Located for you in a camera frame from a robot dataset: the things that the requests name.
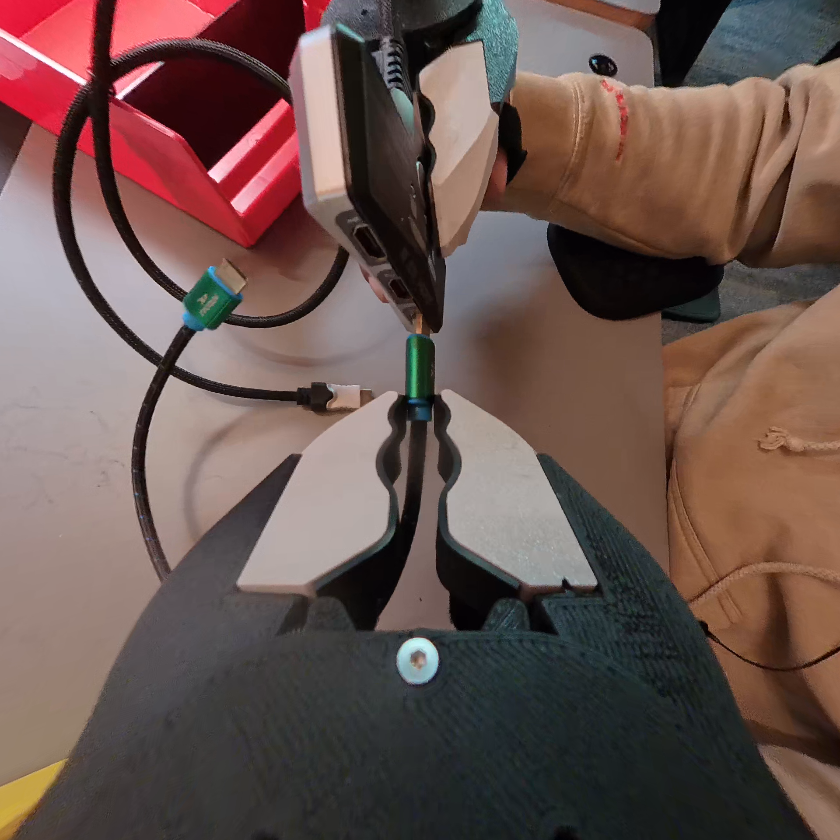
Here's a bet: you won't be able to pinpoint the grey hdmi port hub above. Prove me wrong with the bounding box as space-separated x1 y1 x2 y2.
289 25 448 336

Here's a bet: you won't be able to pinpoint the green-plug black hdmi cable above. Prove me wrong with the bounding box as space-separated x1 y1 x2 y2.
131 258 438 592

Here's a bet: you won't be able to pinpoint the person's beige hoodie torso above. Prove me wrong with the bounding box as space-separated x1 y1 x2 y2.
663 289 840 840

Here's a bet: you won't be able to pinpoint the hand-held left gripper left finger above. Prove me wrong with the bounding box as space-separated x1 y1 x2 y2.
236 390 401 598

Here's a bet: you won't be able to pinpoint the person's right forearm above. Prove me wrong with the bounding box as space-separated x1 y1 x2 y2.
499 62 840 270

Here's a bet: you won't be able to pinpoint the red plastic bin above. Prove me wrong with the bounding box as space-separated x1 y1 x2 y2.
0 0 329 249

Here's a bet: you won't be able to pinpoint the black braided hub cable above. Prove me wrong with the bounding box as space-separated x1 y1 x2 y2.
54 0 411 416

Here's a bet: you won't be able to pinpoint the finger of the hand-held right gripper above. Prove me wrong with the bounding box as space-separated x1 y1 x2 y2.
416 41 503 258
360 266 398 306

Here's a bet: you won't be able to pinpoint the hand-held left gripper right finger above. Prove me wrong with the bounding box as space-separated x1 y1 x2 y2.
435 389 599 601

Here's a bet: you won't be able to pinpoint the yellow plastic bin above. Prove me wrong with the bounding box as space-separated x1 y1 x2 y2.
0 760 68 840

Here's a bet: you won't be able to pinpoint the person's right hand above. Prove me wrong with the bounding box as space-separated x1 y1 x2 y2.
481 153 511 212

